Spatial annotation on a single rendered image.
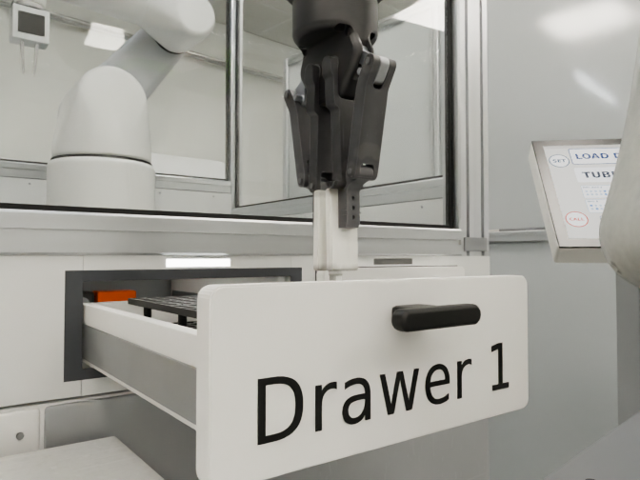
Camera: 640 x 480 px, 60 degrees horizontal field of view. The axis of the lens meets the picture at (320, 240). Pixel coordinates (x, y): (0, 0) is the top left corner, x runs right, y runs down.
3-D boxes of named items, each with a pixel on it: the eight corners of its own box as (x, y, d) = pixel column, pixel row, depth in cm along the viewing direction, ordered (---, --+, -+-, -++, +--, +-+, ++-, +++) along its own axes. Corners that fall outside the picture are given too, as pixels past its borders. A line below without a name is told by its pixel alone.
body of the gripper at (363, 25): (272, 5, 50) (272, 107, 50) (330, -34, 43) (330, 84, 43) (338, 26, 54) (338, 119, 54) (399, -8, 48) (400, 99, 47)
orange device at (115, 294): (137, 322, 96) (137, 290, 96) (69, 328, 90) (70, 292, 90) (129, 320, 100) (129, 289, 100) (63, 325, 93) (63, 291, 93)
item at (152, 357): (498, 388, 47) (497, 315, 47) (222, 450, 32) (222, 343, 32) (259, 334, 79) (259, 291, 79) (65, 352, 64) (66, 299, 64)
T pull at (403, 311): (483, 324, 37) (482, 304, 37) (403, 333, 33) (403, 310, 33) (441, 319, 40) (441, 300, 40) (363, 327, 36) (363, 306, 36)
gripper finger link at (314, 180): (314, 62, 48) (305, 65, 49) (309, 191, 48) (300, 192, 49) (349, 70, 50) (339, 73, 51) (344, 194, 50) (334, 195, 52)
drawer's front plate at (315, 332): (529, 407, 46) (528, 275, 47) (209, 495, 29) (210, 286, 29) (510, 402, 48) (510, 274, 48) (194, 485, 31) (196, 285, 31)
